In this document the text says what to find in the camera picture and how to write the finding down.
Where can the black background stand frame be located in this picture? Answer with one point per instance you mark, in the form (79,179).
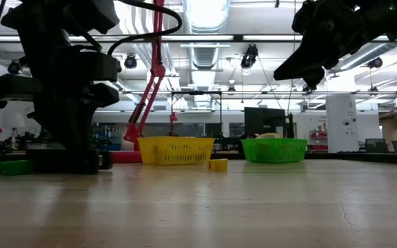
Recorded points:
(195,93)

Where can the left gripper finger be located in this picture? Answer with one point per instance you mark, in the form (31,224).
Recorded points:
(52,131)
(81,131)

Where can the green stapler remover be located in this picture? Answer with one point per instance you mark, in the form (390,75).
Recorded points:
(14,168)

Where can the black ceiling spotlight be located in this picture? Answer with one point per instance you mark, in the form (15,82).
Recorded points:
(250,55)
(375,62)
(130,62)
(13,67)

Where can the green plastic basket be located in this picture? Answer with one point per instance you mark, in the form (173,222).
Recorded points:
(274,150)

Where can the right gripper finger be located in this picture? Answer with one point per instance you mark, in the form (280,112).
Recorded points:
(300,65)
(316,80)

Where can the silver ceiling duct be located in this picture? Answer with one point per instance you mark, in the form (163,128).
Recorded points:
(205,20)

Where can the yellow tape roll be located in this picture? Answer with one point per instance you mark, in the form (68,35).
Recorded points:
(219,165)

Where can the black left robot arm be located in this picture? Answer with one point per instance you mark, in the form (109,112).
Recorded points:
(60,20)

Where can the black background monitor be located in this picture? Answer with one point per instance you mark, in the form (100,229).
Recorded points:
(264,122)

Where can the white pillar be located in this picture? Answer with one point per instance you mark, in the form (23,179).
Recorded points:
(341,124)

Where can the red desk lamp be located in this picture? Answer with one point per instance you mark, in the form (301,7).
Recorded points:
(157,69)

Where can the yellow plastic basket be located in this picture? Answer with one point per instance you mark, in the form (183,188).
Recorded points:
(176,149)

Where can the red storage shelf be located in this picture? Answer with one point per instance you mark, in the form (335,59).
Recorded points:
(317,141)

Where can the black aluminium table frame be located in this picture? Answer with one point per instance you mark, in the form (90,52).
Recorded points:
(357,158)

